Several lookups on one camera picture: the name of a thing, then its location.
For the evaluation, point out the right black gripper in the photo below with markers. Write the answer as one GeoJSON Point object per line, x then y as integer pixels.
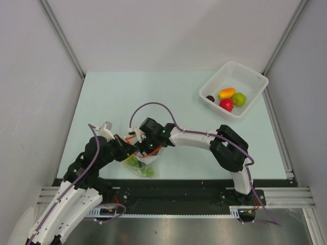
{"type": "Point", "coordinates": [142, 147]}

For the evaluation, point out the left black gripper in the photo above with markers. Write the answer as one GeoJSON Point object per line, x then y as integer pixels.
{"type": "Point", "coordinates": [125, 149]}

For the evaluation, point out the green fake grapes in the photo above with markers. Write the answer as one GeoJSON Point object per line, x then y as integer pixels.
{"type": "Point", "coordinates": [140, 168]}

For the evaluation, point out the clear zip top bag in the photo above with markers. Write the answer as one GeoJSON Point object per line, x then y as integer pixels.
{"type": "Point", "coordinates": [143, 162]}

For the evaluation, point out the brown fake fig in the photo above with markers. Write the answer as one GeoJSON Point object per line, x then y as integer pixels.
{"type": "Point", "coordinates": [210, 98]}

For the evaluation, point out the red fake apple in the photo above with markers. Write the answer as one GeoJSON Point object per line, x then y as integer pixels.
{"type": "Point", "coordinates": [227, 104]}

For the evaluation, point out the orange fake mango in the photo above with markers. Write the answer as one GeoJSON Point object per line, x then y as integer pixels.
{"type": "Point", "coordinates": [226, 93]}

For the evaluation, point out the green fake pear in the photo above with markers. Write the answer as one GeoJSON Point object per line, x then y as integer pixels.
{"type": "Point", "coordinates": [239, 99]}

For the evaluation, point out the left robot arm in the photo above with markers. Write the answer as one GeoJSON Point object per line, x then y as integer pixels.
{"type": "Point", "coordinates": [81, 190]}

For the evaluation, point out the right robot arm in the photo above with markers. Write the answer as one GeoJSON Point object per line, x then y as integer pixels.
{"type": "Point", "coordinates": [228, 148]}

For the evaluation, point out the white plastic basket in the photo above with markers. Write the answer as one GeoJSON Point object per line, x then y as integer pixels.
{"type": "Point", "coordinates": [234, 75]}

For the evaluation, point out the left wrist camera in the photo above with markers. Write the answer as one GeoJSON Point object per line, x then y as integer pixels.
{"type": "Point", "coordinates": [105, 131]}

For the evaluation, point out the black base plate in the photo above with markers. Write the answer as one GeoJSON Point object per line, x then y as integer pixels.
{"type": "Point", "coordinates": [182, 197]}

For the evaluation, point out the white cable duct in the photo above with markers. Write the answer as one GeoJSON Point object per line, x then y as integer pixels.
{"type": "Point", "coordinates": [95, 215]}

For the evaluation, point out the aluminium rail right side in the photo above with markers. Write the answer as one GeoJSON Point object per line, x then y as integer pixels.
{"type": "Point", "coordinates": [283, 150]}

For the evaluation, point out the left aluminium frame post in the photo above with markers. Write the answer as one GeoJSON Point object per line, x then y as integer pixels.
{"type": "Point", "coordinates": [50, 15]}

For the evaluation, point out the aluminium frame post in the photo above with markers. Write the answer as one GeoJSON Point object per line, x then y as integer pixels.
{"type": "Point", "coordinates": [50, 15]}
{"type": "Point", "coordinates": [286, 35]}

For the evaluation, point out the right aluminium frame post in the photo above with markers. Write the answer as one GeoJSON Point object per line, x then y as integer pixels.
{"type": "Point", "coordinates": [286, 35]}

